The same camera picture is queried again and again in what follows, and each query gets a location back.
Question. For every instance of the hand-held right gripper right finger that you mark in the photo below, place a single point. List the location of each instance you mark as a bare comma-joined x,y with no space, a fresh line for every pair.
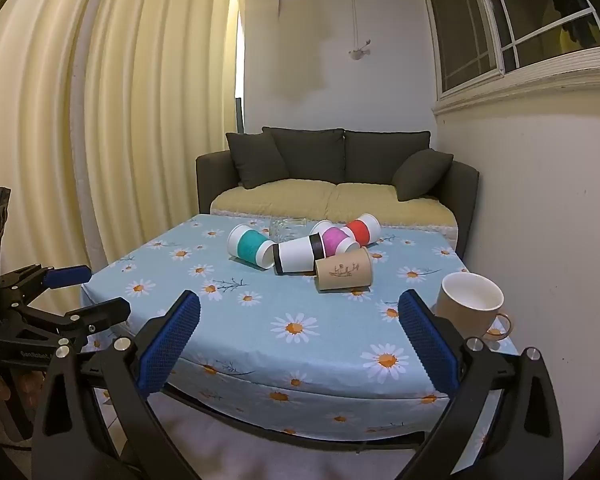
427,345

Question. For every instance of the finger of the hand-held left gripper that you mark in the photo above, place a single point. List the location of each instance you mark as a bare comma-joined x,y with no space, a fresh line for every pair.
100,311
69,275

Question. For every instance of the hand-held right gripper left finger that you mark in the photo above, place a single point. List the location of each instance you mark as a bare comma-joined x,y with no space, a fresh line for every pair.
172,340

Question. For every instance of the brown kraft paper cup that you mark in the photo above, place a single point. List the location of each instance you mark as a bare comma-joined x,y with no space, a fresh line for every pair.
344,270

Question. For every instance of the teal sleeve paper cup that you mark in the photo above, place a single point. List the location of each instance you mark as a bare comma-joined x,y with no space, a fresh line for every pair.
252,246

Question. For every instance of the red sleeve paper cup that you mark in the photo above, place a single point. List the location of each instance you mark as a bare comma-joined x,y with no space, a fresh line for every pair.
362,230

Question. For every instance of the pink sleeve paper cup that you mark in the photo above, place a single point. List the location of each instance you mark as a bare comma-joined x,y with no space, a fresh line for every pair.
336,241

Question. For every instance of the white paper cup black band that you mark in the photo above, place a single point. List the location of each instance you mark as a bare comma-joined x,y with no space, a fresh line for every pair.
296,255

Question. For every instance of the clear glass cup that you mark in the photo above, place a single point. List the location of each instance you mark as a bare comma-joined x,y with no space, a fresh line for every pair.
286,229

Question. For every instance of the beige ceramic mug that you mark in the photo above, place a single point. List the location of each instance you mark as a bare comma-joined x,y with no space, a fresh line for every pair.
467,310

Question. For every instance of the blue daisy tablecloth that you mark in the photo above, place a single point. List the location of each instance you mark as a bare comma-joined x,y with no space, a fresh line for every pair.
300,360

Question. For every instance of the yellow seat cushion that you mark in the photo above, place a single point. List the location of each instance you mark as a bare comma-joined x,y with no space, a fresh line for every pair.
380,207
275,197

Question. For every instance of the dark grey sofa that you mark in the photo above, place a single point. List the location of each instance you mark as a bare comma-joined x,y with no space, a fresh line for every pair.
464,195

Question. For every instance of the dark grey throw pillow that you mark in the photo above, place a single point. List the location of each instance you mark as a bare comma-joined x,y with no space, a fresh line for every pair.
421,176
256,160

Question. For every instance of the cream pleated curtain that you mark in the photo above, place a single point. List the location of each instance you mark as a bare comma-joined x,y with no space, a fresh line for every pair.
130,110

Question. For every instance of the dark grey back cushion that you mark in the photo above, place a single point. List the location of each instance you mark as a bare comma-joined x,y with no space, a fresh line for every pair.
380,155
312,155

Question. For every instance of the white framed window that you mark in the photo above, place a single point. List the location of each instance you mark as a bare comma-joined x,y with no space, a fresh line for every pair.
485,25

